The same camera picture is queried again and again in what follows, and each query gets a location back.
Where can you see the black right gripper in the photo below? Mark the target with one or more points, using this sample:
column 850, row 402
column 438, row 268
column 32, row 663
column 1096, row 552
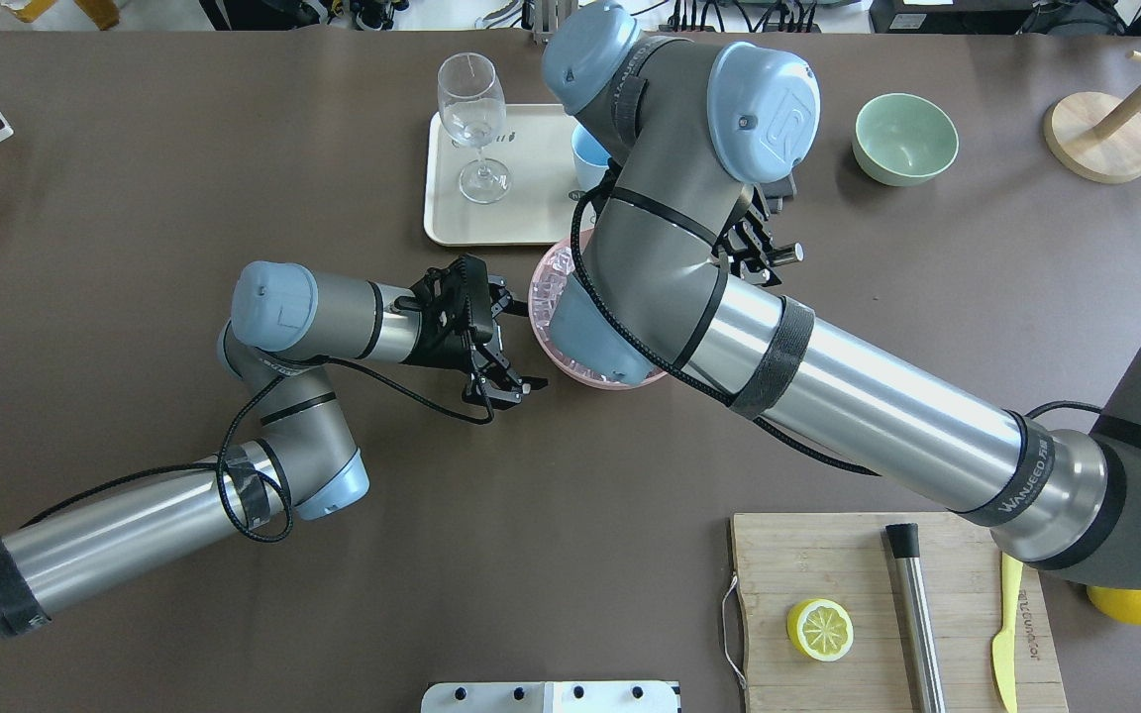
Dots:
column 751, row 241

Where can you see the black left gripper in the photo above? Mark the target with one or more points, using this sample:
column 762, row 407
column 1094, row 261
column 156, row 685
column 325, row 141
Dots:
column 451, row 348

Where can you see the pink bowl of ice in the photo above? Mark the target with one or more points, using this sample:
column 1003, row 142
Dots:
column 547, row 285

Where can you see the stainless steel ice scoop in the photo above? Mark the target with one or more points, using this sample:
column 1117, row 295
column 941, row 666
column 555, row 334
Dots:
column 791, row 253

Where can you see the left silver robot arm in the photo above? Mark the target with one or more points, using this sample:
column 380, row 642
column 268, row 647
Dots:
column 289, row 453

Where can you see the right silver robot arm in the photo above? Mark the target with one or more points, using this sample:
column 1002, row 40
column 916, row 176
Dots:
column 691, row 127

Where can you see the light blue cup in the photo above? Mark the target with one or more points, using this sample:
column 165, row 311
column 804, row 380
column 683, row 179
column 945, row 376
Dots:
column 590, row 159

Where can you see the green bowl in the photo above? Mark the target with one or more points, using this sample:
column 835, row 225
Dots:
column 903, row 140

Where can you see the clear wine glass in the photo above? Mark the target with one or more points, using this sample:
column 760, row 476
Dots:
column 473, row 113

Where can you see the bamboo cutting board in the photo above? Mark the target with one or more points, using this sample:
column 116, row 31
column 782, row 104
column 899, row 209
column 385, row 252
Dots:
column 782, row 559

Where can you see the steel muddler black tip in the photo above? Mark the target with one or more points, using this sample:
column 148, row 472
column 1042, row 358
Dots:
column 903, row 541

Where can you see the wooden mug tree stand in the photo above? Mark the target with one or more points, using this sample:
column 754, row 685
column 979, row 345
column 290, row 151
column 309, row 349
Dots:
column 1096, row 135

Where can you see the half lemon slice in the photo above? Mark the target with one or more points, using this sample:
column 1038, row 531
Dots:
column 821, row 629

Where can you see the yellow plastic knife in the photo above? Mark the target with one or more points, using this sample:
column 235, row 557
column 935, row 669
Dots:
column 1003, row 646

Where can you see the yellow lemon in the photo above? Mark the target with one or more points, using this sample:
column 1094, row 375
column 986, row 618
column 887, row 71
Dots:
column 1120, row 604

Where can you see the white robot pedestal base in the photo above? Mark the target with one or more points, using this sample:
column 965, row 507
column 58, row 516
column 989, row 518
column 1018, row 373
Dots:
column 554, row 696

